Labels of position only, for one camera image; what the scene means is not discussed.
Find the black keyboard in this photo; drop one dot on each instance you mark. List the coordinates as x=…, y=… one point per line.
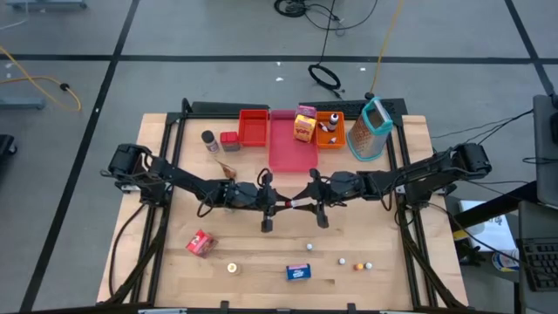
x=542, y=261

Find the round printed sticker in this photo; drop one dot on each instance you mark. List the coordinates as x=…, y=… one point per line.
x=505, y=261

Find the pink cereal box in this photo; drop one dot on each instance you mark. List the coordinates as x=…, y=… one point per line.
x=306, y=111

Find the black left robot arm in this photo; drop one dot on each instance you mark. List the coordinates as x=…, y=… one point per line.
x=183, y=176

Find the black desk beam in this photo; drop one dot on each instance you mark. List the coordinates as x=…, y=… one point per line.
x=497, y=207

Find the small orange dropper bottle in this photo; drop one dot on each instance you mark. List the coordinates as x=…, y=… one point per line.
x=358, y=266

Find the black caster wheel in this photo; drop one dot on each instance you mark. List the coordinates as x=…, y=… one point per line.
x=6, y=145

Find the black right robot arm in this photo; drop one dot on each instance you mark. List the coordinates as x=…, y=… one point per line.
x=427, y=172

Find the brown snack packet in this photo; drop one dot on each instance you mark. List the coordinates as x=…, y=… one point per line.
x=229, y=171

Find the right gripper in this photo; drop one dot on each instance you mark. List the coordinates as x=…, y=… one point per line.
x=342, y=188

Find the black aluminium table frame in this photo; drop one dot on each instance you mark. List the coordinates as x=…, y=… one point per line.
x=209, y=116

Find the blue Frosted Flakes cereal box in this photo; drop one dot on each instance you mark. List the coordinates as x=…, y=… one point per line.
x=298, y=271

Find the red Froot Loops cereal box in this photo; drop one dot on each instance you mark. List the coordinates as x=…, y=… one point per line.
x=201, y=243

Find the black-lidded spice jar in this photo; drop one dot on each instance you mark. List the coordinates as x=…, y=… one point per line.
x=210, y=141

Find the grey laptop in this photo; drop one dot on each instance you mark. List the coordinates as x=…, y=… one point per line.
x=547, y=152

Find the pink plastic bin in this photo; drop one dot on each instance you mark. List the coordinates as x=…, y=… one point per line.
x=285, y=152

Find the small white-capped dropper bottle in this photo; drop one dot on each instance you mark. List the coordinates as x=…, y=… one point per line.
x=309, y=247
x=369, y=265
x=342, y=261

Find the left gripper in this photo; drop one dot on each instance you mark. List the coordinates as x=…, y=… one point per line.
x=246, y=195

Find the black table edge clamp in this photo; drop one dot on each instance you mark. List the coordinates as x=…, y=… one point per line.
x=351, y=307
x=224, y=306

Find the yellow Corn Pops cereal box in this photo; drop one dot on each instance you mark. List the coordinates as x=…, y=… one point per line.
x=304, y=128

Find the yellow food colouring bottle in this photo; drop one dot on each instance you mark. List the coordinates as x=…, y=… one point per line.
x=233, y=268

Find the red-lidded spice tin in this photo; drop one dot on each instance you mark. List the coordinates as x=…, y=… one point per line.
x=229, y=141

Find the teal-trimmed metal box grater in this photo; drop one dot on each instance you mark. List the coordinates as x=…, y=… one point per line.
x=370, y=131

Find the orange plastic basket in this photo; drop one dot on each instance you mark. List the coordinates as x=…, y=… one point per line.
x=340, y=131

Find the red plastic basket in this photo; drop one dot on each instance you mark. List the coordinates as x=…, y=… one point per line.
x=253, y=128

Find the white paper sheet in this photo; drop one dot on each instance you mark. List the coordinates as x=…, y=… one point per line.
x=492, y=231

